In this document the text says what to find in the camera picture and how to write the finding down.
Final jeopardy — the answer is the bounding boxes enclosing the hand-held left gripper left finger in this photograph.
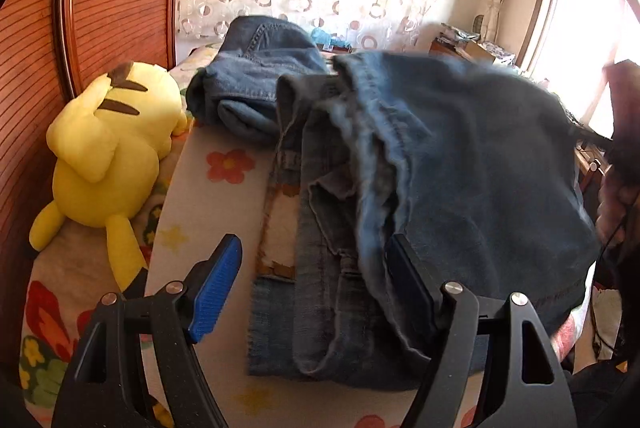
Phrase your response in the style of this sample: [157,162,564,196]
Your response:
[50,233,243,428]

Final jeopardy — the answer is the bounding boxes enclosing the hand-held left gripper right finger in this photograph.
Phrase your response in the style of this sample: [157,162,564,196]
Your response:
[385,233,573,428]

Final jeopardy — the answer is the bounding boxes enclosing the dark blue denim pants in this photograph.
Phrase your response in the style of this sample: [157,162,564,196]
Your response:
[185,16,331,144]

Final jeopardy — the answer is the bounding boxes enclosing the wooden cabinet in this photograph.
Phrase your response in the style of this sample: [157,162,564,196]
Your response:
[430,37,608,204]

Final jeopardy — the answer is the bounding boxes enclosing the yellow plush toy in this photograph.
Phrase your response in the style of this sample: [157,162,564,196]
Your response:
[29,61,190,291]

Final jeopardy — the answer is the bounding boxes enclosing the blue plastic bag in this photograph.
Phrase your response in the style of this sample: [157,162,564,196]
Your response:
[310,27,351,52]

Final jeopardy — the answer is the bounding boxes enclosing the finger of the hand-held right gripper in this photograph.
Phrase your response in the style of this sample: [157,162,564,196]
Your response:
[564,118,615,145]

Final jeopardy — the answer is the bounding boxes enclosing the cardboard box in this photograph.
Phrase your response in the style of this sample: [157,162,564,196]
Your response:
[457,39,516,65]

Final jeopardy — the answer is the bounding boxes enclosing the blue denim pants white patch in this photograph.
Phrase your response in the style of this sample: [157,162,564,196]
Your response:
[247,51,601,391]

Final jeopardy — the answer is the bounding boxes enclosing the floral bedsheet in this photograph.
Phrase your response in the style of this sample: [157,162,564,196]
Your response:
[20,43,596,428]

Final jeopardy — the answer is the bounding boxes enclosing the stack of magazines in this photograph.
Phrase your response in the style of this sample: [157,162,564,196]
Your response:
[440,22,481,44]

